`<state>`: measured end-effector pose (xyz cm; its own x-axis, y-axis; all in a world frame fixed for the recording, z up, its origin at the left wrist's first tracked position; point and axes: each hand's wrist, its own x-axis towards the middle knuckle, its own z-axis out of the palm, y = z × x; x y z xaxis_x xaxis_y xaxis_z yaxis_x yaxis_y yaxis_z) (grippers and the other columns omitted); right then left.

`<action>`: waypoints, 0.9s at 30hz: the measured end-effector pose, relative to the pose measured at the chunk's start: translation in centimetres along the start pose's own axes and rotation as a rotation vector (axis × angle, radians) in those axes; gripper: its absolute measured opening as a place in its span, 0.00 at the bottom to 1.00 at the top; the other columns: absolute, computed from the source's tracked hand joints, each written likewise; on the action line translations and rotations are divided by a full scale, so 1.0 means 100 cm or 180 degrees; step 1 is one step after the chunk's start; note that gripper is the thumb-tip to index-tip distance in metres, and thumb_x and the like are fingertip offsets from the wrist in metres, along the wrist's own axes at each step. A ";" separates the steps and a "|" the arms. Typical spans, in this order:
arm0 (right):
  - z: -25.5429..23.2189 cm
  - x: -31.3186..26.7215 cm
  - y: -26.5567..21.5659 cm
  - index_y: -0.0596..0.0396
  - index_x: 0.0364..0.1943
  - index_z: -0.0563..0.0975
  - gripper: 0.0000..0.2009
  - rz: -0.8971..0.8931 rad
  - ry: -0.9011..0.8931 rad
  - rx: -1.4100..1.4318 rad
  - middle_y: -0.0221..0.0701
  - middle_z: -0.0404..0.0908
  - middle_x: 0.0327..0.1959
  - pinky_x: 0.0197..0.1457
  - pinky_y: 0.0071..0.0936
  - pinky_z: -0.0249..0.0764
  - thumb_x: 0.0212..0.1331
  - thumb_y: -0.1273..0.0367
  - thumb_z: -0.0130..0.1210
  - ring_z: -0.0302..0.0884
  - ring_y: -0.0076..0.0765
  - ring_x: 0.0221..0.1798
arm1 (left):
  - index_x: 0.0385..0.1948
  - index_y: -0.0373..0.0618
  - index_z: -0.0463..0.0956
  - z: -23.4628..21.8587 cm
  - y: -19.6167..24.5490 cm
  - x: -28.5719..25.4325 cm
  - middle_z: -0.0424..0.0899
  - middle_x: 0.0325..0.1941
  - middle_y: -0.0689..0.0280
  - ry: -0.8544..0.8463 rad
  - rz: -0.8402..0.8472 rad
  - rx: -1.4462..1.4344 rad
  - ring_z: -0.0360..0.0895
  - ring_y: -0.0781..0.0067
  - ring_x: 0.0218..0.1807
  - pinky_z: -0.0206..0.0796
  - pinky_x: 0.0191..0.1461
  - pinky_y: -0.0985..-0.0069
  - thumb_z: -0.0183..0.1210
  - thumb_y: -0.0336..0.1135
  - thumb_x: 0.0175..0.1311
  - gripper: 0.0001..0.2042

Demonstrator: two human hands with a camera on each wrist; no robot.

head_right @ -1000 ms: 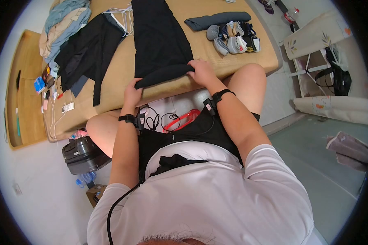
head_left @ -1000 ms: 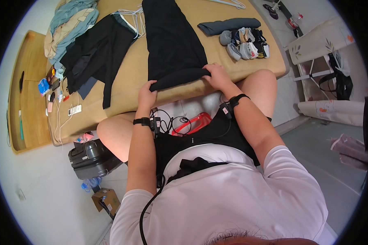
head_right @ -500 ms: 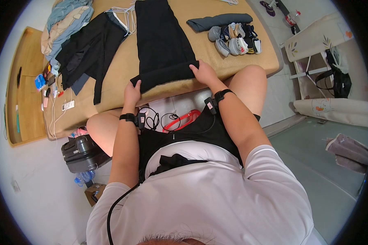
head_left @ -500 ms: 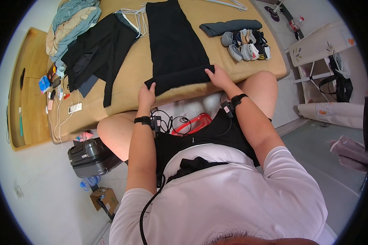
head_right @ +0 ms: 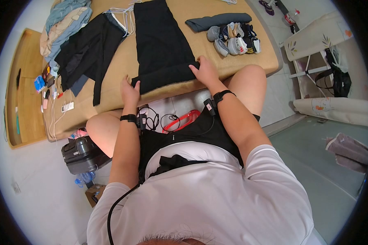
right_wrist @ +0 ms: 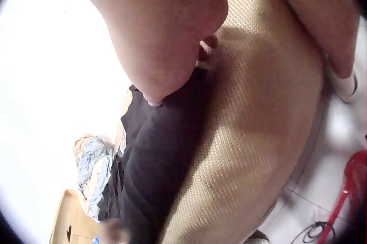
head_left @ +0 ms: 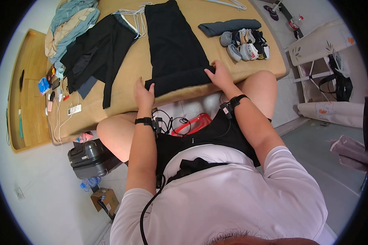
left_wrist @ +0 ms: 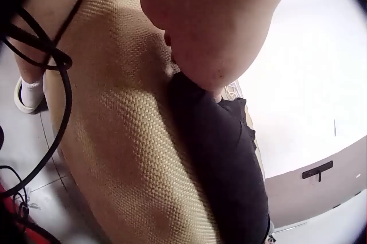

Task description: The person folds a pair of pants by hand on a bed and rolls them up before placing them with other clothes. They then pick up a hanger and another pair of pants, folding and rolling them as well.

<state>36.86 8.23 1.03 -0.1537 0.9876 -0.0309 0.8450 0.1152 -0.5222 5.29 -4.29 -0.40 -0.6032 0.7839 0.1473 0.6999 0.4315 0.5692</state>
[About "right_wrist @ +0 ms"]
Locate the beige woven mat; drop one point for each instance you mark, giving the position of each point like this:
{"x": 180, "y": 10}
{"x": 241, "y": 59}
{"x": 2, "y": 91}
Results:
{"x": 258, "y": 117}

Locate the person's right hand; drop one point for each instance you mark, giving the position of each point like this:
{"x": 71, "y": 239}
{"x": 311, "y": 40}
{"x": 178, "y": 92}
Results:
{"x": 160, "y": 26}

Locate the blue patterned quilt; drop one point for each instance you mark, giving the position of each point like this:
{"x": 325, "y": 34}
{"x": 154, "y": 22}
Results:
{"x": 93, "y": 169}

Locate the white round object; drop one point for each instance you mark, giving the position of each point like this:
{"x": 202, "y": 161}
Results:
{"x": 347, "y": 89}

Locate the person's right fingers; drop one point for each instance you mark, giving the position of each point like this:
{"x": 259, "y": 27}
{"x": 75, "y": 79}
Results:
{"x": 208, "y": 49}

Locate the black garment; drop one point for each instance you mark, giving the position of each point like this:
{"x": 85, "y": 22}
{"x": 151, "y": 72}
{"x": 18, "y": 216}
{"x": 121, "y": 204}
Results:
{"x": 166, "y": 146}

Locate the person's body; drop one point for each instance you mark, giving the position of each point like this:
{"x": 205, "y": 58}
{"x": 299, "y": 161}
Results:
{"x": 113, "y": 186}

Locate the person's right thumb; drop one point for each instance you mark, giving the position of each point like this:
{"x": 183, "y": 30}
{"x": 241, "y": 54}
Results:
{"x": 160, "y": 77}

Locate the light wooden furniture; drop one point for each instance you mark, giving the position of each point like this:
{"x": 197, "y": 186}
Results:
{"x": 71, "y": 212}

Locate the red plastic stool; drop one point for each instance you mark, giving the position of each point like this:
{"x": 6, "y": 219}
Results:
{"x": 349, "y": 186}

